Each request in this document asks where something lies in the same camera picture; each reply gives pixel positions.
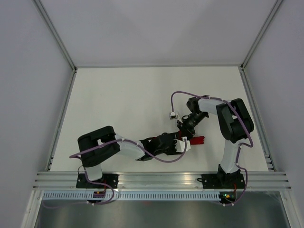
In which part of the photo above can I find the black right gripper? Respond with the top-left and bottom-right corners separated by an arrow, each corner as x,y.
177,111 -> 207,141

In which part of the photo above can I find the red cloth napkin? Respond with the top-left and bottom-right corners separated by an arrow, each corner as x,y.
180,136 -> 205,145

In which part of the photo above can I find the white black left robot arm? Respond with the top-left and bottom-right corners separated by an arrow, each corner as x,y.
74,126 -> 190,188

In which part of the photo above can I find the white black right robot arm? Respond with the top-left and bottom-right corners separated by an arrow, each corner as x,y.
177,97 -> 254,189

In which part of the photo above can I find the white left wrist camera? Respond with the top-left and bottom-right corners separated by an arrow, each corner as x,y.
174,137 -> 191,153

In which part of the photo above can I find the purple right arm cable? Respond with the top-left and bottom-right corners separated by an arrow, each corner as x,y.
170,91 -> 254,207

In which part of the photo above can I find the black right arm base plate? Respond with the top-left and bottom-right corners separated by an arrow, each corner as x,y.
197,173 -> 245,190

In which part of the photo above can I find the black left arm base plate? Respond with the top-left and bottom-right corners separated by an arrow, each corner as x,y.
76,173 -> 119,189

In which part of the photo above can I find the aluminium frame post right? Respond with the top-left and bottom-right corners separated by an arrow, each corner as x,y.
239,0 -> 284,71

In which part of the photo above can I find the aluminium frame post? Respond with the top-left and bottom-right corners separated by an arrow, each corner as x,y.
239,0 -> 284,71
32,0 -> 77,72

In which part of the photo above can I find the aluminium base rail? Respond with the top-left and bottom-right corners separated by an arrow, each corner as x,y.
32,171 -> 291,191

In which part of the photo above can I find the white slotted cable duct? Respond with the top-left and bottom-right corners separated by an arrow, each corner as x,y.
43,191 -> 220,201

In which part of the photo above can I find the aluminium frame post left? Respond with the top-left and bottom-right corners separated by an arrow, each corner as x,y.
32,0 -> 77,72

